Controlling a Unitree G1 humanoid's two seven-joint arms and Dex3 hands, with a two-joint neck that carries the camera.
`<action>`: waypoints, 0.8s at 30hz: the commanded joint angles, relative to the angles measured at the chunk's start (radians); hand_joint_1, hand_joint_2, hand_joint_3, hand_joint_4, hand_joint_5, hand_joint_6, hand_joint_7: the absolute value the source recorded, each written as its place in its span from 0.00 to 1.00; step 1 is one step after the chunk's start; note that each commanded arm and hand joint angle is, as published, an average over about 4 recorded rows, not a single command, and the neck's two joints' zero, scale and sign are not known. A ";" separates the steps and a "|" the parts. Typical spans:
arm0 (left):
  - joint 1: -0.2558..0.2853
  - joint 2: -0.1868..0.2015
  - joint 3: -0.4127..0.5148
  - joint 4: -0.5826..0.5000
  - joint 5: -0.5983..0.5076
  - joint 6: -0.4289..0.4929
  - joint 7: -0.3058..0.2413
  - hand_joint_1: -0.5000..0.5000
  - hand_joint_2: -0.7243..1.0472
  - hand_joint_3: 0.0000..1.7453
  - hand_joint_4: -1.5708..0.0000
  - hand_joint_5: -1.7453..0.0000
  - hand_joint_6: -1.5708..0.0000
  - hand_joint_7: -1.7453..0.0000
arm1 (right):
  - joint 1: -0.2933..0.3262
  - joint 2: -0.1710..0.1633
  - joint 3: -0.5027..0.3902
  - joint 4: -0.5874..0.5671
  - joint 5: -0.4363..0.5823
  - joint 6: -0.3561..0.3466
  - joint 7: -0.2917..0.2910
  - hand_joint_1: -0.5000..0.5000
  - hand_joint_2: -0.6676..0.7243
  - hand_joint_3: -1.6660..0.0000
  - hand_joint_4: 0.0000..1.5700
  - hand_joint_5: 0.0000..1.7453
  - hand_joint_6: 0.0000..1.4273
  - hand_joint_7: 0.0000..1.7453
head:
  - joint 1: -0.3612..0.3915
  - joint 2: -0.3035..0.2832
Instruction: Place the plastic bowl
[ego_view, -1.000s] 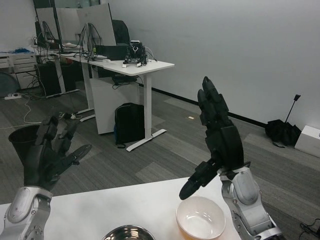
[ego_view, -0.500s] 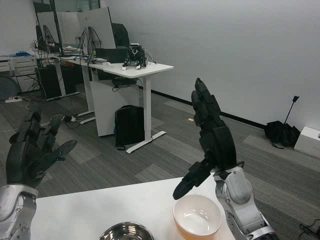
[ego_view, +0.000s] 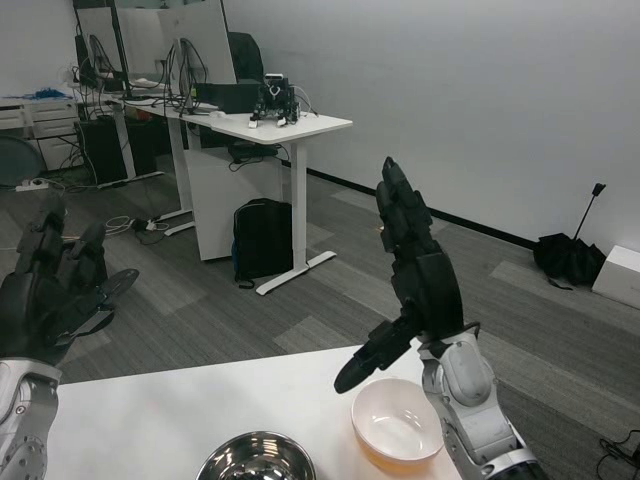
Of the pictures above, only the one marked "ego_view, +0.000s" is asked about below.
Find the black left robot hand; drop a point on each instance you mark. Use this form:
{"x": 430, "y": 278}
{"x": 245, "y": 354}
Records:
{"x": 40, "y": 305}

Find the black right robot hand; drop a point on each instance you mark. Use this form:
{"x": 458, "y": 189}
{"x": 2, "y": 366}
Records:
{"x": 430, "y": 295}

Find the white and orange plastic bowl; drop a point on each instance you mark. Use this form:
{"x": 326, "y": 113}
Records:
{"x": 390, "y": 420}

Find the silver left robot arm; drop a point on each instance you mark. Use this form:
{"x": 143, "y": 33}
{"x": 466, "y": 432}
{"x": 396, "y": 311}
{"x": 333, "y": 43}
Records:
{"x": 20, "y": 425}

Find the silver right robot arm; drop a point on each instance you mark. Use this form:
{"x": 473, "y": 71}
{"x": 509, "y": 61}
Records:
{"x": 467, "y": 375}

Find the shiny steel bowl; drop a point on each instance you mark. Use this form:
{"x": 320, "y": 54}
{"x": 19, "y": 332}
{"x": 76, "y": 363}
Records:
{"x": 255, "y": 460}

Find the white power strip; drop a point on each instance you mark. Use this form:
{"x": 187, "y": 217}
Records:
{"x": 32, "y": 185}

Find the black floor power strip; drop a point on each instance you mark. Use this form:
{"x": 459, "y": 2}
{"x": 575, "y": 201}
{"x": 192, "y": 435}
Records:
{"x": 150, "y": 225}

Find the black folded umbrella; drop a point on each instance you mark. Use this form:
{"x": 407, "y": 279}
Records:
{"x": 565, "y": 257}

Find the black computer tower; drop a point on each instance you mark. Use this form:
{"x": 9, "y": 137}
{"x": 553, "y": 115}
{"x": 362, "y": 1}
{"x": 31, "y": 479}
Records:
{"x": 105, "y": 152}

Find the black backpack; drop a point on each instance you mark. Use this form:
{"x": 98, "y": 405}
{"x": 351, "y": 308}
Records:
{"x": 262, "y": 240}

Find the white desk with black tower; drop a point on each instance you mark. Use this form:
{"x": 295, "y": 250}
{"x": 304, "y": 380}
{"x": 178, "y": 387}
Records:
{"x": 127, "y": 150}

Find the white drawer cabinet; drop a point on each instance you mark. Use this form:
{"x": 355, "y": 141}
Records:
{"x": 50, "y": 125}

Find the white cardboard box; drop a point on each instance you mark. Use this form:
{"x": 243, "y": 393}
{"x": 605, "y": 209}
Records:
{"x": 620, "y": 275}

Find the black under-desk power adapter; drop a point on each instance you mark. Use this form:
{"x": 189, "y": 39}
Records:
{"x": 250, "y": 151}

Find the white standing desk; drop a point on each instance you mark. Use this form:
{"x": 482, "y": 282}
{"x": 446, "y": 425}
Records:
{"x": 250, "y": 129}

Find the small black robot device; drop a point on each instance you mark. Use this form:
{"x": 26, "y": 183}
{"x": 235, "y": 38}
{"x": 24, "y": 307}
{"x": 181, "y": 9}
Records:
{"x": 275, "y": 100}

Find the small white-backed monitor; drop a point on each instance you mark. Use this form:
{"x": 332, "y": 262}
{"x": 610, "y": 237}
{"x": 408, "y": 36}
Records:
{"x": 97, "y": 40}

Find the black computer box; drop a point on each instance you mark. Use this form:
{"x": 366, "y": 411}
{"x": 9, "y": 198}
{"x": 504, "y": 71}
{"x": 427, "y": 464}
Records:
{"x": 225, "y": 97}

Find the black office chair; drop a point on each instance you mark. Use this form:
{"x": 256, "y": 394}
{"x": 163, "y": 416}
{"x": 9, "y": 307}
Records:
{"x": 246, "y": 57}

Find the large white-backed monitor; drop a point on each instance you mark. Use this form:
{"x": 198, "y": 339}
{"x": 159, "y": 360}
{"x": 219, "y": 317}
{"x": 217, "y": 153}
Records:
{"x": 200, "y": 40}

